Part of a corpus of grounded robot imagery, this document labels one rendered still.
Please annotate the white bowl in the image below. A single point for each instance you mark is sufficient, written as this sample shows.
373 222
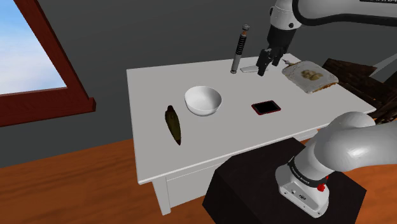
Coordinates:
203 100

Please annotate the red-edged black phone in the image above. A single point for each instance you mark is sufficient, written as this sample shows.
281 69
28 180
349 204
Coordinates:
266 107

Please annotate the red-brown framed window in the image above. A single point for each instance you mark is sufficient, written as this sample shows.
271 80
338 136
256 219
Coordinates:
24 46

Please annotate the dark robot stand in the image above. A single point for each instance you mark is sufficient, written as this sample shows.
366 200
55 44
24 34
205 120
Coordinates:
248 186

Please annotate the white table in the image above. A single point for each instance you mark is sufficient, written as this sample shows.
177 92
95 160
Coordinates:
223 136

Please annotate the small grey pointed tool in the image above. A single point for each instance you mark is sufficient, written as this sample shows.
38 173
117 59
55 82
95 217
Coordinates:
287 62

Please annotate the dark olive pointed pod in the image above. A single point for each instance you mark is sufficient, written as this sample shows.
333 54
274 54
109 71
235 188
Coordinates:
173 125

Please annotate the dark wooden furniture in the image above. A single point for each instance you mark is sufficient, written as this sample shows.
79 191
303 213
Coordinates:
372 90

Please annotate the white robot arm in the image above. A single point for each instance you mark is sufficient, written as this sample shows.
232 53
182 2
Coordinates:
350 142

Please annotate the flat grey wedge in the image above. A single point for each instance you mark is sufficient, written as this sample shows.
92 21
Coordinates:
248 69

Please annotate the toasted bread slice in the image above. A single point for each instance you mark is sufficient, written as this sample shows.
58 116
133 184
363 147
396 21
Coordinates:
308 77

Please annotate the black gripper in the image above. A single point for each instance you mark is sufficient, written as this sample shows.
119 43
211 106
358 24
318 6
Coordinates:
280 37

